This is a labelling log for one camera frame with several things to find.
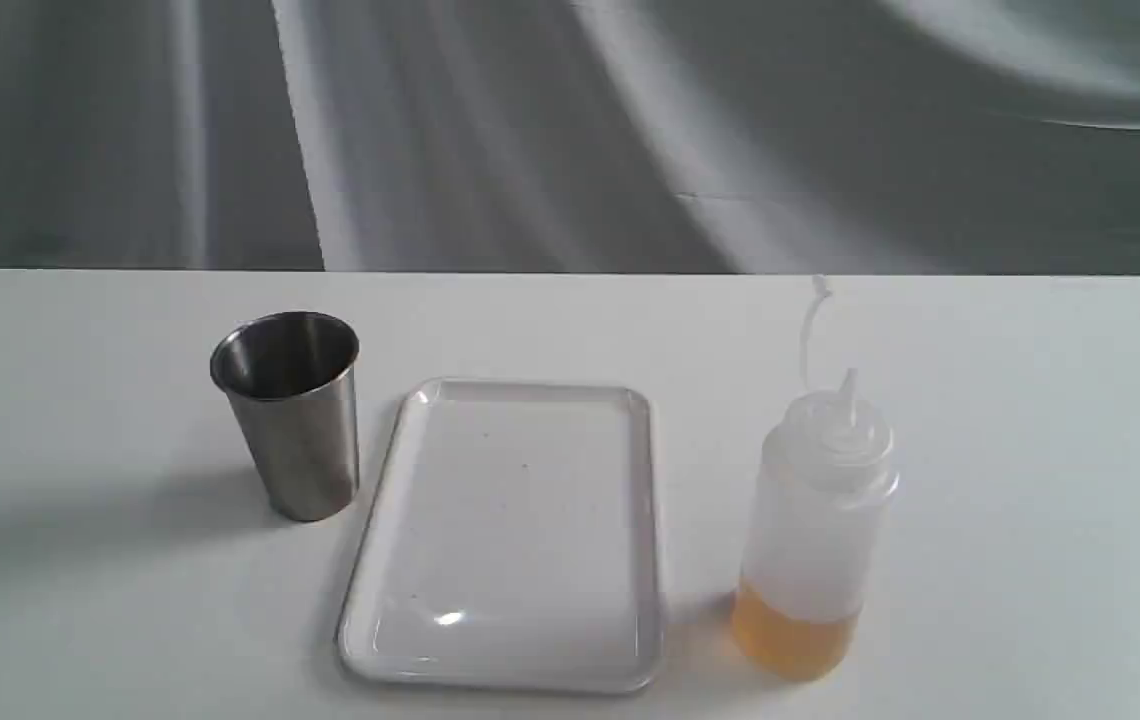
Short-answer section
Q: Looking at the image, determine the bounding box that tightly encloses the translucent squeeze bottle amber liquid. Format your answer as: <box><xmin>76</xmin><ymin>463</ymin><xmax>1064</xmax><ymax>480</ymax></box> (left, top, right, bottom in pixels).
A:
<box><xmin>730</xmin><ymin>275</ymin><xmax>899</xmax><ymax>684</ymax></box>

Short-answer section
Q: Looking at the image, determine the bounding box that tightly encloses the stainless steel cup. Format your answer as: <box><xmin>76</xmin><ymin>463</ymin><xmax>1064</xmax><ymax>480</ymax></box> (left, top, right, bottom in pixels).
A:
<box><xmin>207</xmin><ymin>310</ymin><xmax>360</xmax><ymax>523</ymax></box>

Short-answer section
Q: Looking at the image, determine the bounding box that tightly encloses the white plastic tray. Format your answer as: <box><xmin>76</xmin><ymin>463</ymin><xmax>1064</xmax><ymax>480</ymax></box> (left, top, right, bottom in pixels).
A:
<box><xmin>336</xmin><ymin>378</ymin><xmax>666</xmax><ymax>696</ymax></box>

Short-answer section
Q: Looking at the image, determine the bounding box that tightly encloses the grey backdrop cloth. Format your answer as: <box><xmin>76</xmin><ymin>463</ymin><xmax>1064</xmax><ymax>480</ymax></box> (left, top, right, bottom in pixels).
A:
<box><xmin>0</xmin><ymin>1</ymin><xmax>1140</xmax><ymax>275</ymax></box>

